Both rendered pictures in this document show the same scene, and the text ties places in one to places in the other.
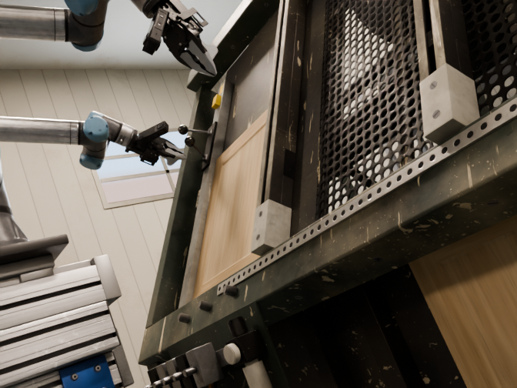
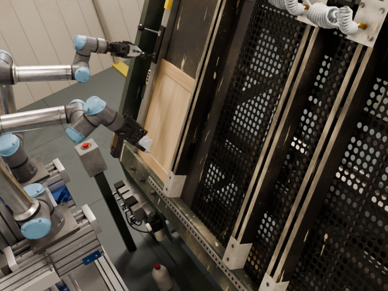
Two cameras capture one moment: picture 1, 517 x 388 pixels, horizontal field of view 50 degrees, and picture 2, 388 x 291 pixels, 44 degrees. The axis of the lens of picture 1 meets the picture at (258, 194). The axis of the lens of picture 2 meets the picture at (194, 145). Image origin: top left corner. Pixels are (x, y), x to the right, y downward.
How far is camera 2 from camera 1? 196 cm
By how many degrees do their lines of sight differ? 54
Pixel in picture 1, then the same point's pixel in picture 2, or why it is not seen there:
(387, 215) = (206, 260)
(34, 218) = not seen: outside the picture
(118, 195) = not seen: outside the picture
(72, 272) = (82, 230)
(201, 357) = (136, 213)
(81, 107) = not seen: outside the picture
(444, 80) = (235, 250)
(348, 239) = (194, 246)
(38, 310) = (70, 246)
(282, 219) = (180, 182)
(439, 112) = (228, 260)
